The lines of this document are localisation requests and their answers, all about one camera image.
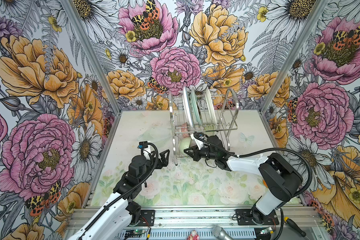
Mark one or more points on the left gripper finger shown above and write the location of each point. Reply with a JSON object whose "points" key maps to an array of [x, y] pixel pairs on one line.
{"points": [[163, 163], [164, 156]]}

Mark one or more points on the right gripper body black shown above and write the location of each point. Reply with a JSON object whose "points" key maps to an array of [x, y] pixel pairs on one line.
{"points": [[206, 153]]}

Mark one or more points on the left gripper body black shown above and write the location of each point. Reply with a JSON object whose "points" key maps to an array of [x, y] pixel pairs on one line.
{"points": [[150, 165]]}

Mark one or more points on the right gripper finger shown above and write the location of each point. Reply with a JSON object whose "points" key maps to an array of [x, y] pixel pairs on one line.
{"points": [[195, 155], [192, 150]]}

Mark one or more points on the light green bowl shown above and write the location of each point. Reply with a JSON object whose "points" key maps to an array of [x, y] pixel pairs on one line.
{"points": [[185, 143]]}

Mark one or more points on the chrome two-tier dish rack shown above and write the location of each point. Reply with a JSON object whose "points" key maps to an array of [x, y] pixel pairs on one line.
{"points": [[226, 107]]}

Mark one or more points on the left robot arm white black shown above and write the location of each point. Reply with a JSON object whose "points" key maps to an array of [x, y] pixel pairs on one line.
{"points": [[120, 210]]}

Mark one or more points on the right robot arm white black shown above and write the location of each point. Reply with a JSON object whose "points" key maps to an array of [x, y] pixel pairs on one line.
{"points": [[281, 179]]}

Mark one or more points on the green tinted glass cup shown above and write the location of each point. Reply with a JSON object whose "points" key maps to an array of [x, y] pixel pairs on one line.
{"points": [[210, 129]]}

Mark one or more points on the clear glass plate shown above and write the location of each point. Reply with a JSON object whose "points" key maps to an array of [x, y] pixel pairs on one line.
{"points": [[161, 137]]}

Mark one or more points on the pink black patterned bowl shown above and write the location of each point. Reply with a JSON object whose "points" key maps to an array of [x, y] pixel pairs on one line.
{"points": [[185, 130]]}

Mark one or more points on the watermelon pattern plate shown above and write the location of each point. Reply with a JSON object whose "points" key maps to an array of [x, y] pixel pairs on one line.
{"points": [[187, 108]]}

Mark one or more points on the cream white plate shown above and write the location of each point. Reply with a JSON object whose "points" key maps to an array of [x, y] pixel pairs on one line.
{"points": [[210, 105]]}

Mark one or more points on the mint green plate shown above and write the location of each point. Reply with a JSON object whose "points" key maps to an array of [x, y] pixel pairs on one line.
{"points": [[195, 107]]}

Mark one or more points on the green circuit board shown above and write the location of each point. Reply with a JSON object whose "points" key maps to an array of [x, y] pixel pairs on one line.
{"points": [[134, 233]]}

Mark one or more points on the small red pink figure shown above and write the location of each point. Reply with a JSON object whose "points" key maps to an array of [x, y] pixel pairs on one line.
{"points": [[193, 236]]}

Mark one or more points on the silver microphone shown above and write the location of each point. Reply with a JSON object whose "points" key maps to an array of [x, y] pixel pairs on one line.
{"points": [[220, 234]]}

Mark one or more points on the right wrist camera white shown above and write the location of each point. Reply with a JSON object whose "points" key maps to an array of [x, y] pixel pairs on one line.
{"points": [[195, 138]]}

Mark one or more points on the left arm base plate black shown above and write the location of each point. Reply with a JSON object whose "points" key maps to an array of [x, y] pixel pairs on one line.
{"points": [[146, 218]]}

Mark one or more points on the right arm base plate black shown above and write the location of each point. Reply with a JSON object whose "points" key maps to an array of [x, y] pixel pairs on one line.
{"points": [[249, 217]]}

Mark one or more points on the aluminium frame rail front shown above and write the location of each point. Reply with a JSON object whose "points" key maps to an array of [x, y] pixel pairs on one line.
{"points": [[196, 216]]}

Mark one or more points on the black handled screwdriver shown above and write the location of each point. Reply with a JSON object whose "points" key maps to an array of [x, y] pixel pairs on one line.
{"points": [[295, 227]]}

